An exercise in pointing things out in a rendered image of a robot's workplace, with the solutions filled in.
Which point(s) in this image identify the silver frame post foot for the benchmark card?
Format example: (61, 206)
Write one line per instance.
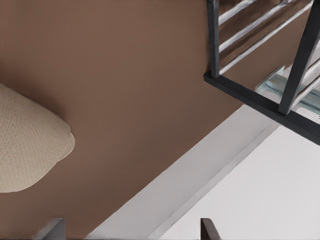
(275, 83)

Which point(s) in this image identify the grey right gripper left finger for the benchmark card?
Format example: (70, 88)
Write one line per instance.
(53, 230)

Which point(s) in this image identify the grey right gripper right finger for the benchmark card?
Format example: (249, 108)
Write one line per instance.
(209, 230)

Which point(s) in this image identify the black metal shoe rack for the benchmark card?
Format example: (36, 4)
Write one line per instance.
(295, 82)

